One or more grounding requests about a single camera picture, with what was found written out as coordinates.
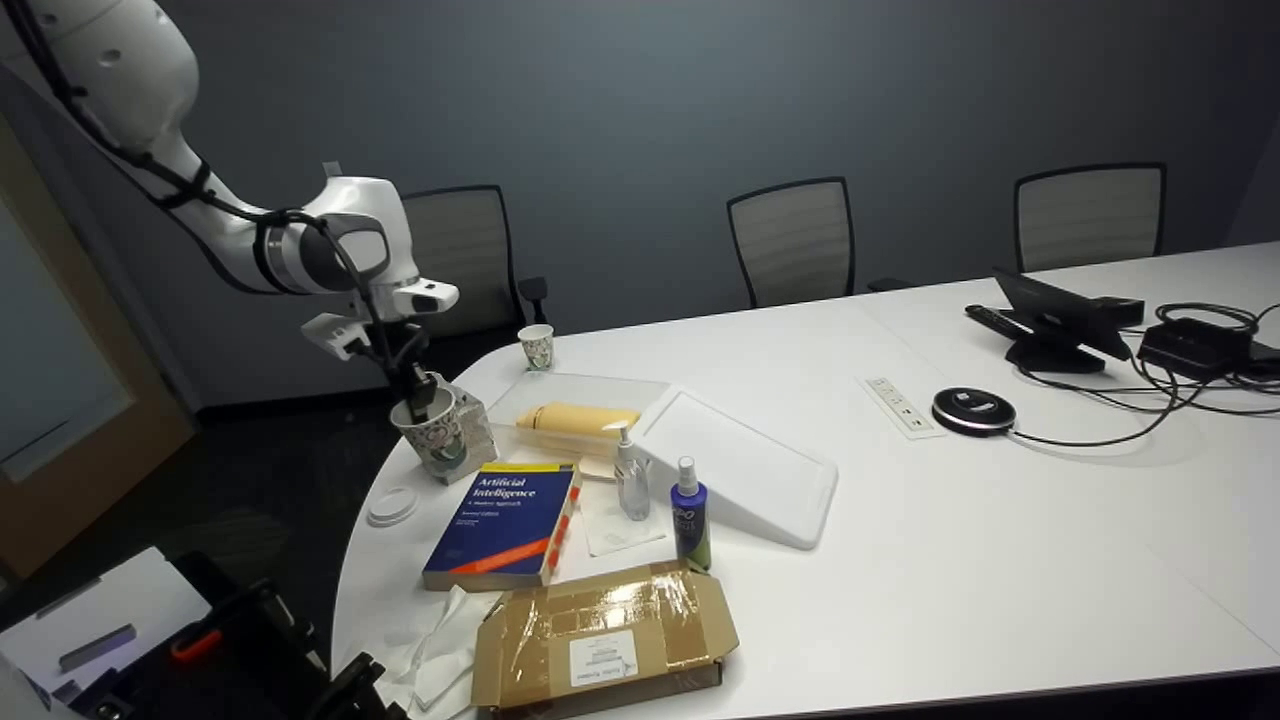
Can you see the clear plastic container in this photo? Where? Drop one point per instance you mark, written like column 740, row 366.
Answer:
column 565, row 389

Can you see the white plastic cup lid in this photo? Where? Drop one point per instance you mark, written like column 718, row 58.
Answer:
column 390, row 510

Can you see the far mesh office chair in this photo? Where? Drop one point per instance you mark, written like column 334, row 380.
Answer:
column 1091, row 212

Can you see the middle mesh office chair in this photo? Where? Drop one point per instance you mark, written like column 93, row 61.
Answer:
column 794, row 241

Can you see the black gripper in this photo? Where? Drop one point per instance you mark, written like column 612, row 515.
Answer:
column 408, row 380

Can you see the black orange clamp front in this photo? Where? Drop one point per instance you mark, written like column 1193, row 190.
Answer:
column 220, row 642

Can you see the patterned paper cup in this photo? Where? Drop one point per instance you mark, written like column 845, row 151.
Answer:
column 450, row 435

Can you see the black device with cables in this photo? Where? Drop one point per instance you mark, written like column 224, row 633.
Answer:
column 1210, row 343

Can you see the blue hardcover book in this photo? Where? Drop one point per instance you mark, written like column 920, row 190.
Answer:
column 508, row 530

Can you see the small clear bottle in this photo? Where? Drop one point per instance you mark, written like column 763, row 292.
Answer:
column 630, row 478

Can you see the white container lid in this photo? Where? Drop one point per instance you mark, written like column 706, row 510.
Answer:
column 754, row 480

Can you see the paper cup far left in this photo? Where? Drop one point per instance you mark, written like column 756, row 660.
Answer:
column 538, row 345

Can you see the white power strip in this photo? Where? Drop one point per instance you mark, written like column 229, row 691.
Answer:
column 915, row 422

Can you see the black conference phone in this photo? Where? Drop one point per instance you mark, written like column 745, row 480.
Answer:
column 1054, row 330

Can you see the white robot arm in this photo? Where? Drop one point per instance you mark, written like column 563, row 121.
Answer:
column 127, row 78

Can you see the blue spray bottle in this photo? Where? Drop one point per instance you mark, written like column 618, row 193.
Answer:
column 688, row 516

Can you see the black round speaker puck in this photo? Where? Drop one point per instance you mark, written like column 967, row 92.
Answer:
column 974, row 414

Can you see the white plastic packaging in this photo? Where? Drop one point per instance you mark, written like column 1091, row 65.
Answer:
column 429, row 676

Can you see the brown cardboard package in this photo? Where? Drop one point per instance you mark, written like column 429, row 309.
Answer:
column 584, row 644

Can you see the mesh office chair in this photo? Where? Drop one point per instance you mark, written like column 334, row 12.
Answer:
column 467, row 239
column 1091, row 212
column 794, row 241

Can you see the near mesh office chair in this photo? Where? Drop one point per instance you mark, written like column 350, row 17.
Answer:
column 467, row 239

